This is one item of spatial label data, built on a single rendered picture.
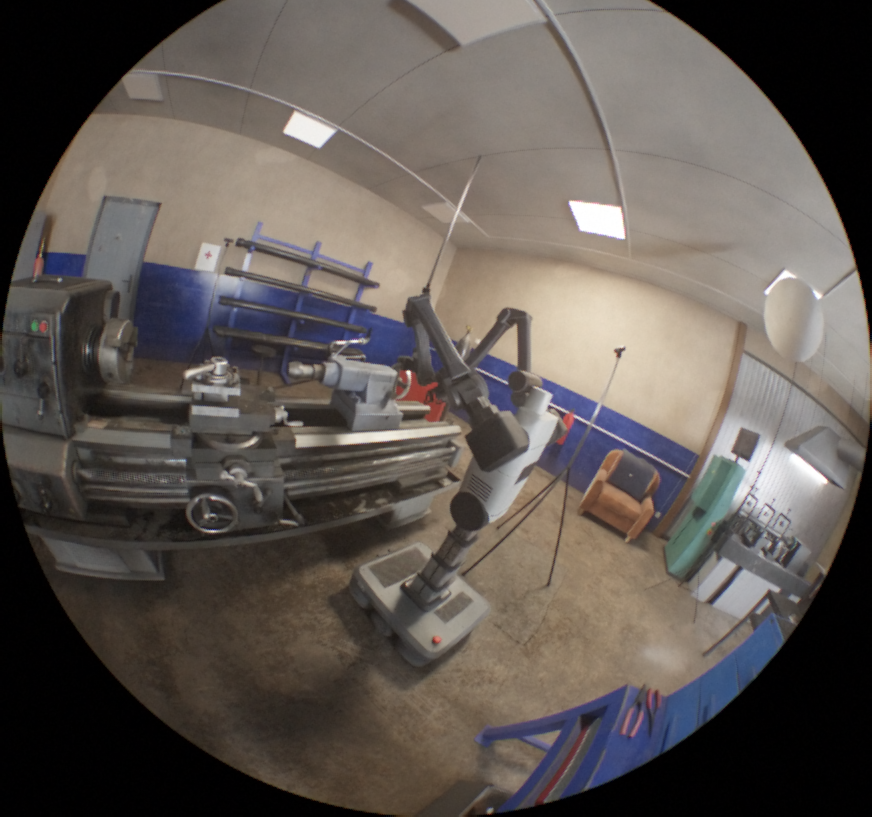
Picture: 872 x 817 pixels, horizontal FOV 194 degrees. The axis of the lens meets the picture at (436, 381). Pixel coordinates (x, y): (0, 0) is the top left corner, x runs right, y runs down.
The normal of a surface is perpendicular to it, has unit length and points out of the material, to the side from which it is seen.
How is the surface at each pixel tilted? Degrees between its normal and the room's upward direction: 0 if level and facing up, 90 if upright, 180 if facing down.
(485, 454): 90
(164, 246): 90
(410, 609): 0
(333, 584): 0
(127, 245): 90
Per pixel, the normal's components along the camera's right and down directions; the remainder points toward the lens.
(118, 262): 0.68, 0.38
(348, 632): 0.33, -0.92
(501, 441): -0.66, -0.08
